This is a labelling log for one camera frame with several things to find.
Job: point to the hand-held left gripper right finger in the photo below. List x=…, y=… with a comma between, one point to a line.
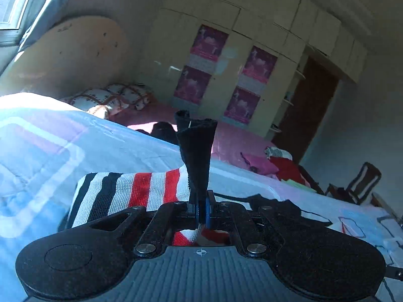
x=208, y=211

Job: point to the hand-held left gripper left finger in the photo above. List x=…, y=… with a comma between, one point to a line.
x=196, y=211

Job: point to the striped knit sweater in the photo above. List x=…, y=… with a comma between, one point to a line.
x=148, y=188

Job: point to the pink cloth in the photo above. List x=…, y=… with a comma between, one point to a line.
x=259, y=163

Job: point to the pink bed sheet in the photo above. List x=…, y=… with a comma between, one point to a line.
x=233, y=138

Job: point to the dark cloth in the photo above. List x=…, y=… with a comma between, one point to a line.
x=162, y=132

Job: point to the red cloth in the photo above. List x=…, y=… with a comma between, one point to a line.
x=288, y=170

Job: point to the black white striped cloth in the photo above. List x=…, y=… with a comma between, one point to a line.
x=278, y=152

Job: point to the green paper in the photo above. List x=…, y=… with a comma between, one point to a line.
x=299, y=185

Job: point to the dark wooden footboard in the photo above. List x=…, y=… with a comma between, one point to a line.
x=313, y=181

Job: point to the heart patterned pillow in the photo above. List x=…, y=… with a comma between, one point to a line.
x=91, y=100
x=133, y=94

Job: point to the brown wooden door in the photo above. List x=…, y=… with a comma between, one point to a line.
x=308, y=110

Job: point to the dark wooden chair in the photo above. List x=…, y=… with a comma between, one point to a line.
x=362, y=182

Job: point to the white blue printed blanket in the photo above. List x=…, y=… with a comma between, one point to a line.
x=47, y=151

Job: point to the cream wardrobe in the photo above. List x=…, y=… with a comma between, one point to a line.
x=176, y=37

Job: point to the cream round headboard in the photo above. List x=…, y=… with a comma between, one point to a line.
x=72, y=53

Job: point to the grey curtain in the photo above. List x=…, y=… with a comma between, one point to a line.
x=47, y=12

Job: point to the window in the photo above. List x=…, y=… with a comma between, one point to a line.
x=15, y=6

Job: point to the pink wall poster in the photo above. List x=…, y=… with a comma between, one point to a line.
x=242, y=105
x=259, y=65
x=208, y=44
x=192, y=85

